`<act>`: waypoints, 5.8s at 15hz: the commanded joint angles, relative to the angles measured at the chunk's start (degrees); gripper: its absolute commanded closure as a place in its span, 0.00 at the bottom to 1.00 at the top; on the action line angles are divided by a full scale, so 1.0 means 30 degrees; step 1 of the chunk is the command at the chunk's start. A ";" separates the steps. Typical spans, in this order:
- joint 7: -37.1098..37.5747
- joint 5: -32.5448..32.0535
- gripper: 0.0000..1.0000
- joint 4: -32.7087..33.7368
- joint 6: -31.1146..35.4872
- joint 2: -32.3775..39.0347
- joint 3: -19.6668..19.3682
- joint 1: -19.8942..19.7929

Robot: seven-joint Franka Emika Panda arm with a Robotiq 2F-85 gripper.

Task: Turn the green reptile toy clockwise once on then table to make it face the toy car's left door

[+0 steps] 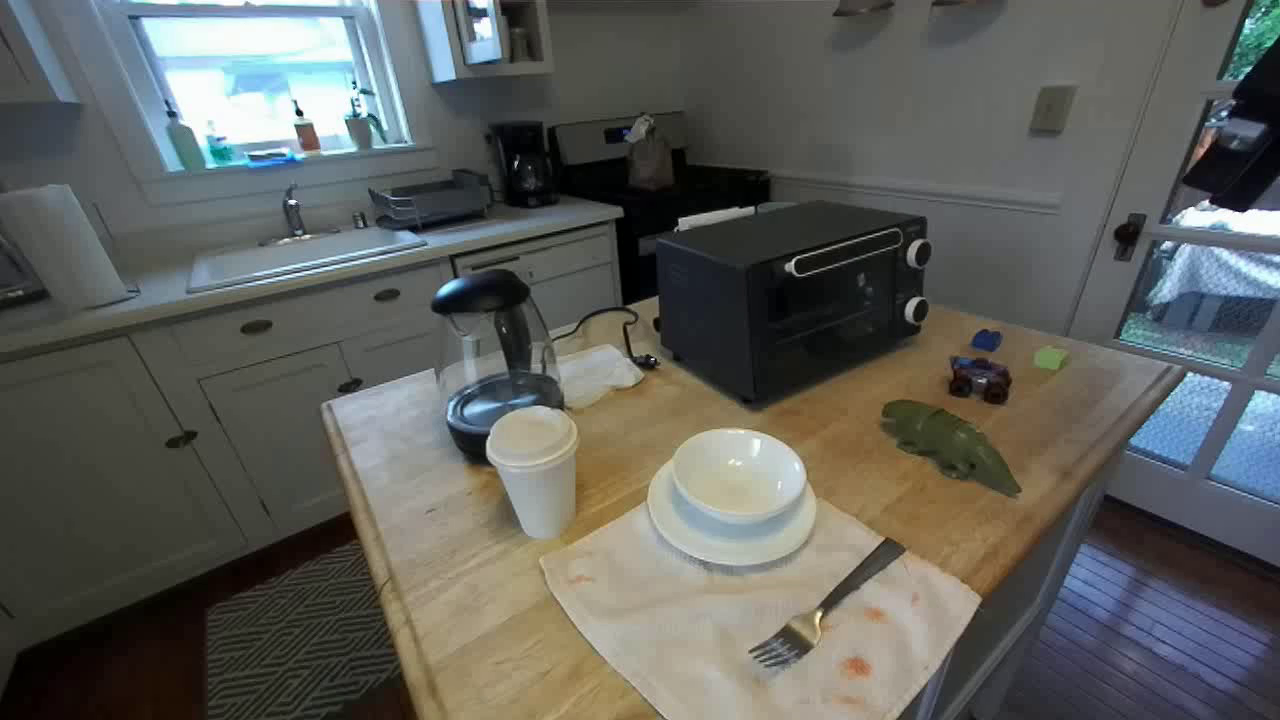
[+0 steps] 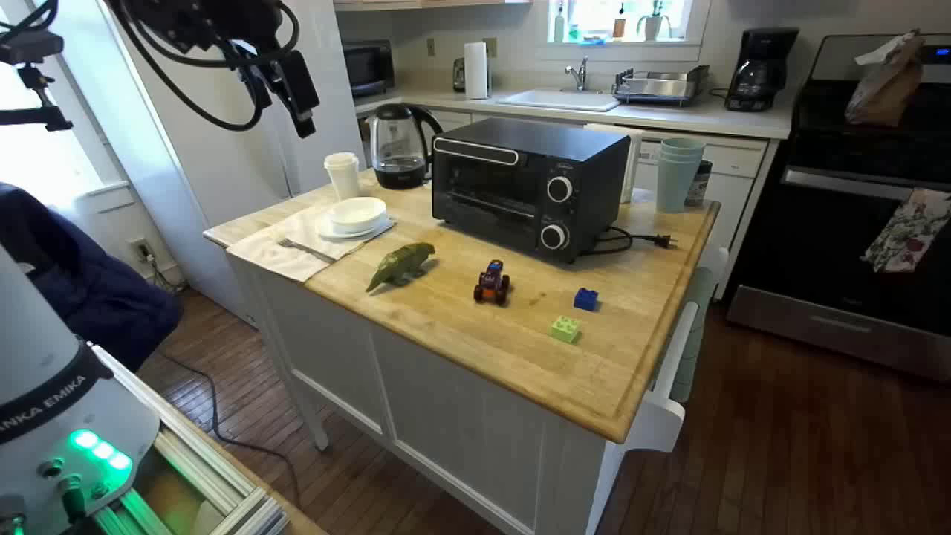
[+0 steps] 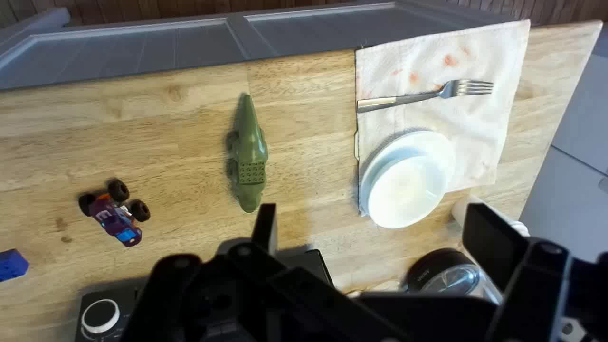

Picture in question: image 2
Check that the black stove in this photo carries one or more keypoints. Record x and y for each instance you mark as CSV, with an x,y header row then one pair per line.
x,y
842,257

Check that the teal hanging towel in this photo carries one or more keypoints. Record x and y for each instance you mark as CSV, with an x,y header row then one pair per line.
x,y
696,337

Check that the stacked teal cups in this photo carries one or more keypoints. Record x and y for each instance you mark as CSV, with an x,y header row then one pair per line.
x,y
678,178

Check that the blue toy block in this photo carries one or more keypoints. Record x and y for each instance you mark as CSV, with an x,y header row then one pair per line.
x,y
588,299

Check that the white kitchen island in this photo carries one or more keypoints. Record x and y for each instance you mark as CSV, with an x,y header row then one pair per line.
x,y
447,417

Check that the black microwave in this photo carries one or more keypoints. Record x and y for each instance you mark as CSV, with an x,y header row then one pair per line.
x,y
369,70

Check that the floral dish towel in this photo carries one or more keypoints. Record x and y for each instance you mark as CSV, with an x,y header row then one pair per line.
x,y
912,232

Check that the beige cloth mat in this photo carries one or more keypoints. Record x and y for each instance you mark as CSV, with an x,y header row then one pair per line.
x,y
273,254

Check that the silver utensil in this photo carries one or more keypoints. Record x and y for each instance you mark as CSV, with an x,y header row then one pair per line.
x,y
307,248

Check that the white sink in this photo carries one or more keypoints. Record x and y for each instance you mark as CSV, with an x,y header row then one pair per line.
x,y
560,99

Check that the dark blue cloth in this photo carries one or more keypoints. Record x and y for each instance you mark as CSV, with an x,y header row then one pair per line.
x,y
80,285

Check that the brown paper bag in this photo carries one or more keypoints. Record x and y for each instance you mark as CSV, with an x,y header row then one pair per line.
x,y
884,89

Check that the glass electric kettle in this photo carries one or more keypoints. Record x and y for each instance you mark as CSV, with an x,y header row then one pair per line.
x,y
401,148

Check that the aluminium robot stand frame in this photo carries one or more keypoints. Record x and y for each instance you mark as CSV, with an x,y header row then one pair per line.
x,y
198,475

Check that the black coffee maker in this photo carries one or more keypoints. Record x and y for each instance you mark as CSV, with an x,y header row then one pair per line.
x,y
762,70

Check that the red toy car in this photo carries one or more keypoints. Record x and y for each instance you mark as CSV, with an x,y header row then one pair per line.
x,y
493,285

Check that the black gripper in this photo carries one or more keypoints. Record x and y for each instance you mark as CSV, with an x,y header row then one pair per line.
x,y
212,18

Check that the black camera on tripod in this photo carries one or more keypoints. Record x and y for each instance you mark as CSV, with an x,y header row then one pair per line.
x,y
31,59

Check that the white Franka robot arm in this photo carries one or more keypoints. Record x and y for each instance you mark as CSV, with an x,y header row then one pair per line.
x,y
60,374

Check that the black toaster oven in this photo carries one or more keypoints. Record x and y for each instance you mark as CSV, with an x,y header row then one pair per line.
x,y
524,181

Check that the silver dish rack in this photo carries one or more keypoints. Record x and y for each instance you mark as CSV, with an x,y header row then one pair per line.
x,y
659,88

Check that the white plates stack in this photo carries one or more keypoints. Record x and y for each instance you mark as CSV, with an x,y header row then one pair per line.
x,y
359,215

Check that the chrome faucet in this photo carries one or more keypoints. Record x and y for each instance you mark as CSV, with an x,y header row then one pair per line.
x,y
577,76

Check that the white cup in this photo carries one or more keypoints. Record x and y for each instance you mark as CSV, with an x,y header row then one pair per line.
x,y
344,177

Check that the white paper towel roll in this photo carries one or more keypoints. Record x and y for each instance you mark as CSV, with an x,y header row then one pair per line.
x,y
476,70

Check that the green toy block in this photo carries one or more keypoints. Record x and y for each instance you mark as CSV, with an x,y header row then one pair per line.
x,y
566,330

